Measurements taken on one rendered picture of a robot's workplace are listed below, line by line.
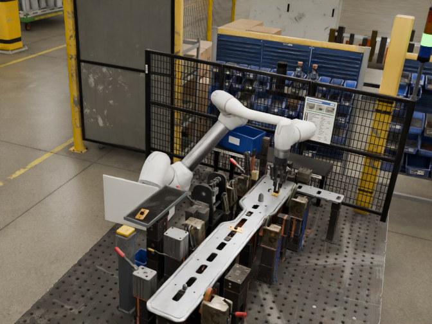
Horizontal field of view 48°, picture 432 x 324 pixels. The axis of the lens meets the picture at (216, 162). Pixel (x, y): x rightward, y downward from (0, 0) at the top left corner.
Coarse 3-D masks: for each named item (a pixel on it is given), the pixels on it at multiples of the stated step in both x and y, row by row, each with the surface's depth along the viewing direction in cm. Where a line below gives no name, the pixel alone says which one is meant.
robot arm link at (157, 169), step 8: (160, 152) 310; (152, 160) 306; (160, 160) 306; (168, 160) 311; (144, 168) 306; (152, 168) 304; (160, 168) 305; (168, 168) 310; (144, 176) 303; (152, 176) 302; (160, 176) 305; (168, 176) 311; (160, 184) 305
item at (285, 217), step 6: (282, 216) 269; (288, 216) 270; (276, 222) 271; (282, 222) 269; (288, 222) 268; (282, 228) 270; (288, 228) 271; (282, 234) 272; (288, 234) 272; (282, 240) 274; (282, 246) 275; (276, 252) 278; (282, 252) 276; (282, 258) 279; (288, 258) 282
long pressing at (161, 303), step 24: (264, 192) 290; (288, 192) 292; (240, 216) 264; (264, 216) 267; (216, 240) 243; (240, 240) 244; (192, 264) 225; (216, 264) 226; (168, 288) 210; (192, 288) 211; (168, 312) 197
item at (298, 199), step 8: (296, 200) 275; (304, 200) 275; (296, 208) 278; (304, 208) 275; (296, 216) 279; (304, 216) 279; (296, 224) 283; (304, 224) 284; (296, 232) 285; (288, 240) 288; (296, 240) 286; (288, 248) 290; (296, 248) 287
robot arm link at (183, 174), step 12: (228, 120) 316; (240, 120) 319; (216, 132) 318; (204, 144) 319; (216, 144) 322; (192, 156) 320; (204, 156) 322; (180, 168) 319; (192, 168) 322; (180, 180) 318
